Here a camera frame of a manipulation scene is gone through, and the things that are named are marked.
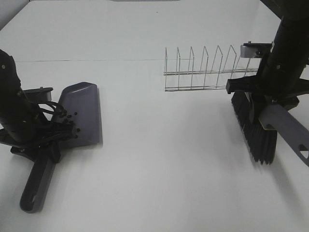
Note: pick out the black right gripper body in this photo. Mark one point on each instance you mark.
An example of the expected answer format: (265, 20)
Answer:
(277, 80)

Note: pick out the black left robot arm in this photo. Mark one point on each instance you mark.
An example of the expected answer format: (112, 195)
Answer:
(13, 107)

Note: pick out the pile of coffee beans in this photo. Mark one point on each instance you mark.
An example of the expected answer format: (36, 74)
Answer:
(69, 119)

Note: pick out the purple hand brush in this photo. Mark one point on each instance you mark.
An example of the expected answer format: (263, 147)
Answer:
(261, 133)

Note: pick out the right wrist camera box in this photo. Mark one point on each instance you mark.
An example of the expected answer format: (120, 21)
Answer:
(254, 50)

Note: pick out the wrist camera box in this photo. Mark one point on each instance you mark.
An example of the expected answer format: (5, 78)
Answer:
(254, 50)
(38, 94)

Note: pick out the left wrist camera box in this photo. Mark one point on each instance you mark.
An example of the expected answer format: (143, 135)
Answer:
(38, 94)

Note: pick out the purple dustpan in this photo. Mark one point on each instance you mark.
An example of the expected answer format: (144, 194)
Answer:
(82, 127)

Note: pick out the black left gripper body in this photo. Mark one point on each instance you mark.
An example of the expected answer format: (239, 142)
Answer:
(31, 134)

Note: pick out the wire dish rack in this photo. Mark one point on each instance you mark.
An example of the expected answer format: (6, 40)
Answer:
(205, 70)

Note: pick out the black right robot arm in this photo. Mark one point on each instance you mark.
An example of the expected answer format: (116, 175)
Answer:
(282, 61)

